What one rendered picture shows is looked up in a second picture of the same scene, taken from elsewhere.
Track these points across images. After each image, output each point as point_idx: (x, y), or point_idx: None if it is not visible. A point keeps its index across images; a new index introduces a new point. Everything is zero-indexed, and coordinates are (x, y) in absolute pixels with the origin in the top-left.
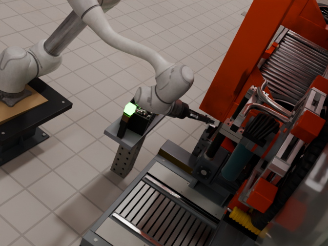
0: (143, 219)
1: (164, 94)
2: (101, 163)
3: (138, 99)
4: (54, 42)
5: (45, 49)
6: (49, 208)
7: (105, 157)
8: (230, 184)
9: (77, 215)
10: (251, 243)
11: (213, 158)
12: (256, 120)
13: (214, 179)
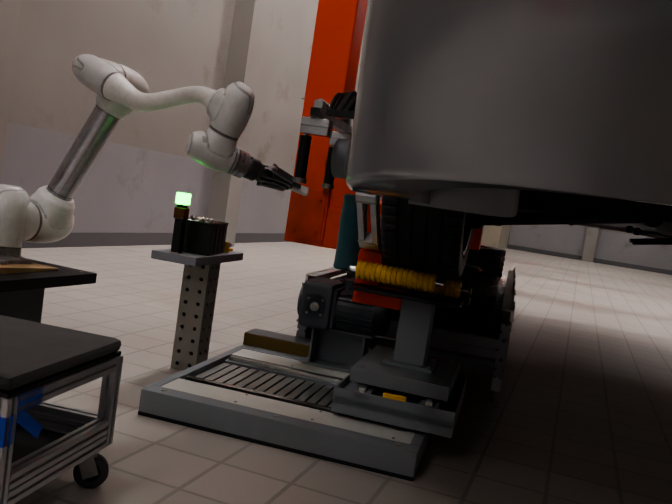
0: (238, 384)
1: (222, 121)
2: (155, 364)
3: (190, 142)
4: (63, 173)
5: (49, 190)
6: (78, 391)
7: (159, 360)
8: (357, 310)
9: (127, 395)
10: (406, 332)
11: (304, 180)
12: (337, 95)
13: (333, 314)
